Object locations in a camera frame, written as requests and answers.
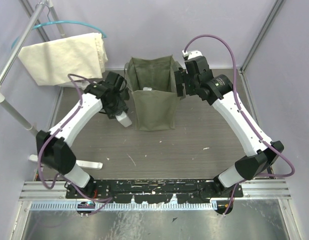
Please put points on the grey slotted cable duct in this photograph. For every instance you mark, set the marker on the grey slotted cable duct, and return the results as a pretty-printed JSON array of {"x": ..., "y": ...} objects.
[{"x": 71, "y": 205}]

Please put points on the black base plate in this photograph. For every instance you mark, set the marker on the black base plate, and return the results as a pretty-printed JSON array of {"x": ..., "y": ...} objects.
[{"x": 155, "y": 191}]

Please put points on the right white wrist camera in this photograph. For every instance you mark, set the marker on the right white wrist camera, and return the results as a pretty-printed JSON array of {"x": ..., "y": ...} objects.
[{"x": 187, "y": 55}]

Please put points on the olive green canvas bag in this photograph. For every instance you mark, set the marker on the olive green canvas bag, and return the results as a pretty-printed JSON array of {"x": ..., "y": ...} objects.
[{"x": 155, "y": 110}]

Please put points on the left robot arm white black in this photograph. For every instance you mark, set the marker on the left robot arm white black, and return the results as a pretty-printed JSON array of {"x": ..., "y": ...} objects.
[{"x": 54, "y": 146}]

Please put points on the aluminium rail front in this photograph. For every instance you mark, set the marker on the aluminium rail front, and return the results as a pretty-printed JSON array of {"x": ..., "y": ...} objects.
[{"x": 252, "y": 189}]

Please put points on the metal clothes rack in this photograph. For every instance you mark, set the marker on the metal clothes rack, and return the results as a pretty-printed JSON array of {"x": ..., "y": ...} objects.
[{"x": 38, "y": 104}]

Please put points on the cream canvas cloth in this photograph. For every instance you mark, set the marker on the cream canvas cloth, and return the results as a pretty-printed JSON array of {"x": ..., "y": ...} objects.
[{"x": 49, "y": 63}]

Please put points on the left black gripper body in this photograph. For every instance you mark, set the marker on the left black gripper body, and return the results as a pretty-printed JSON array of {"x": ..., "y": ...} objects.
[{"x": 117, "y": 110}]

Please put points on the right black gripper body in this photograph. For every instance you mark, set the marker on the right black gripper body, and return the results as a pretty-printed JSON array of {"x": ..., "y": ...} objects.
[{"x": 181, "y": 76}]

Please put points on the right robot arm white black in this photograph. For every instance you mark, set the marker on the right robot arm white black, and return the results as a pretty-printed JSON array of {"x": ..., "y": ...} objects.
[{"x": 219, "y": 93}]

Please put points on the white square bottle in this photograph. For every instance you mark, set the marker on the white square bottle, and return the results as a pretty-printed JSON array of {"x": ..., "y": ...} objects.
[
  {"x": 124, "y": 119},
  {"x": 147, "y": 89}
]

